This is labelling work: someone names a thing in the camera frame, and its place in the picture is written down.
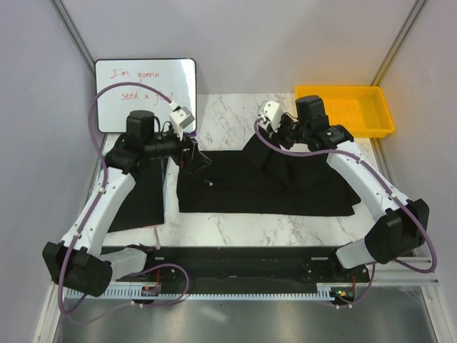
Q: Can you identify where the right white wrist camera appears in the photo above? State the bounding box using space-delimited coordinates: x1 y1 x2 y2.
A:
258 101 283 130

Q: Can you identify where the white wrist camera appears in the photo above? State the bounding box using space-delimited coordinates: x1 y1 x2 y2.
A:
169 106 196 141
258 101 283 130

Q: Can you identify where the white whiteboard with red writing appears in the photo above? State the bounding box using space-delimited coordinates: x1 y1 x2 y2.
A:
95 58 197 134

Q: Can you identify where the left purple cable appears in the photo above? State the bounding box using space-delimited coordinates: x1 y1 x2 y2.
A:
57 81 190 324

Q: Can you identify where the yellow plastic bin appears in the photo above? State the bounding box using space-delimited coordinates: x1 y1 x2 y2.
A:
295 86 396 139

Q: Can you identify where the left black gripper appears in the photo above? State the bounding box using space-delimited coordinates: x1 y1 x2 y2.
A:
144 124 211 173

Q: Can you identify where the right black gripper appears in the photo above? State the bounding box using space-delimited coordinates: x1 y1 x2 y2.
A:
267 111 311 150

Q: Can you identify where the black long sleeve shirt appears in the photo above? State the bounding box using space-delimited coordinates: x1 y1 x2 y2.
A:
176 136 361 217

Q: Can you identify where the aluminium frame rail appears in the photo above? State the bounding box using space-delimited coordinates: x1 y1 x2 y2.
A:
49 255 441 286

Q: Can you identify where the white slotted cable duct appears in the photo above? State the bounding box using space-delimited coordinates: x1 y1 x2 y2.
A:
65 283 356 300

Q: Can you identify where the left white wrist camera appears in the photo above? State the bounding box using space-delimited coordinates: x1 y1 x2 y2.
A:
169 106 196 141

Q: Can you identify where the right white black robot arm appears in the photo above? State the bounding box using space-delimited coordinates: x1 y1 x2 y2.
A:
259 95 429 282

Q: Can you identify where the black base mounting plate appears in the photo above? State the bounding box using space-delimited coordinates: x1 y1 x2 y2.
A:
122 247 369 293

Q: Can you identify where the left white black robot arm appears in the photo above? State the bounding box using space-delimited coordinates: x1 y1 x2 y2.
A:
42 106 211 297

